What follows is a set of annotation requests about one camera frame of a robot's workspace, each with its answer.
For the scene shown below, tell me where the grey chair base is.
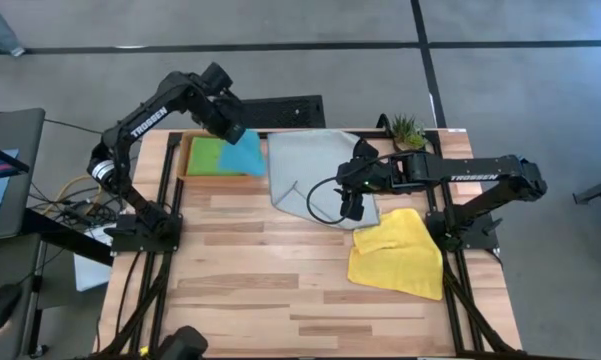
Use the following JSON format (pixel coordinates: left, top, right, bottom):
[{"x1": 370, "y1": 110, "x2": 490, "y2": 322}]
[{"x1": 572, "y1": 172, "x2": 601, "y2": 221}]

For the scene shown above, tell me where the green microfiber towel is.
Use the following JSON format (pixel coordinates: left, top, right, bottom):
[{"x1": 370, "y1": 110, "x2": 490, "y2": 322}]
[{"x1": 186, "y1": 135, "x2": 227, "y2": 177}]

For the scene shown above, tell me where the small potted green plant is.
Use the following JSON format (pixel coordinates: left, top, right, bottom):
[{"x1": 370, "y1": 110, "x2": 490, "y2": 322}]
[{"x1": 388, "y1": 113, "x2": 430, "y2": 153}]

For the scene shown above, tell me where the grey laptop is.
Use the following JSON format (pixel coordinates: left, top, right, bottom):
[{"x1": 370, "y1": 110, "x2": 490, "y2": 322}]
[{"x1": 0, "y1": 107, "x2": 47, "y2": 245}]

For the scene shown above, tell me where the blue microfiber towel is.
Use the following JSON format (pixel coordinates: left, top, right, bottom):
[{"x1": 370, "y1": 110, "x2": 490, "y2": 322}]
[{"x1": 216, "y1": 129, "x2": 268, "y2": 178}]

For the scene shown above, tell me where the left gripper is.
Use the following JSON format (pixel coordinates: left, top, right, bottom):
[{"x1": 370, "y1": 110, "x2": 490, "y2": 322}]
[{"x1": 191, "y1": 91, "x2": 248, "y2": 147}]

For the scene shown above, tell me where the yellow cable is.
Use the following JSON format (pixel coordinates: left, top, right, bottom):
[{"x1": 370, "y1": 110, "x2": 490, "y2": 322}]
[{"x1": 40, "y1": 173, "x2": 104, "y2": 217}]

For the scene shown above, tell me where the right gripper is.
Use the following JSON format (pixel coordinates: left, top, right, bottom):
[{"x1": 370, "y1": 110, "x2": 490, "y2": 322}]
[{"x1": 335, "y1": 159, "x2": 385, "y2": 222}]

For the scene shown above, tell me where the grey waffle microfiber towel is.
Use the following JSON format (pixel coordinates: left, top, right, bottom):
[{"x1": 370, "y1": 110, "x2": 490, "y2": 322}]
[{"x1": 266, "y1": 128, "x2": 382, "y2": 232}]

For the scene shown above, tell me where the black computer mouse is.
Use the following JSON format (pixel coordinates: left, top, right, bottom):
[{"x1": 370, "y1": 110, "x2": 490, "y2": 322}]
[{"x1": 0, "y1": 282, "x2": 25, "y2": 334}]

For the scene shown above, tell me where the black perforated plastic crate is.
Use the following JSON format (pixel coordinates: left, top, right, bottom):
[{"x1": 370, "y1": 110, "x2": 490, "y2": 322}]
[{"x1": 239, "y1": 94, "x2": 327, "y2": 130}]

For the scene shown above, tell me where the black cable bundle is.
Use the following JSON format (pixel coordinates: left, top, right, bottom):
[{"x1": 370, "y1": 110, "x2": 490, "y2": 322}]
[{"x1": 27, "y1": 182, "x2": 131, "y2": 236}]

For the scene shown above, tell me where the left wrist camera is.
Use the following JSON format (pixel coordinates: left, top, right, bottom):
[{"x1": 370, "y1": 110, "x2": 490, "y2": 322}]
[{"x1": 198, "y1": 61, "x2": 234, "y2": 95}]

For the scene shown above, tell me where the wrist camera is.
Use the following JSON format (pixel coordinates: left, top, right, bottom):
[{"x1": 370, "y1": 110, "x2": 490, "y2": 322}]
[
  {"x1": 198, "y1": 61, "x2": 234, "y2": 95},
  {"x1": 352, "y1": 138, "x2": 381, "y2": 165}
]

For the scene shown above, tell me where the yellow microfiber towel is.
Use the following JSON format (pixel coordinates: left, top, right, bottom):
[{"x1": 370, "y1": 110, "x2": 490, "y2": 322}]
[{"x1": 346, "y1": 207, "x2": 445, "y2": 302}]

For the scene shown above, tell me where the grey desk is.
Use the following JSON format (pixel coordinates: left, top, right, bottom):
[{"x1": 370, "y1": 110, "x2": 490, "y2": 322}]
[{"x1": 0, "y1": 232, "x2": 49, "y2": 360}]

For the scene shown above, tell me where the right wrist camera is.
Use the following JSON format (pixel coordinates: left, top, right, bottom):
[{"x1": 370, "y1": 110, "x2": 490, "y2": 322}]
[{"x1": 352, "y1": 138, "x2": 381, "y2": 165}]

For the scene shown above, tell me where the wooden tray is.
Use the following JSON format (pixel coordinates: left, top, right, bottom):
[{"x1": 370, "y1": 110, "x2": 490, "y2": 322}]
[{"x1": 176, "y1": 129, "x2": 270, "y2": 183}]

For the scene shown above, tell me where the black right camera cable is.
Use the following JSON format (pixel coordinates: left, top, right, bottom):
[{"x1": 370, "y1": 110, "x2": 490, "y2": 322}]
[{"x1": 306, "y1": 149, "x2": 411, "y2": 226}]

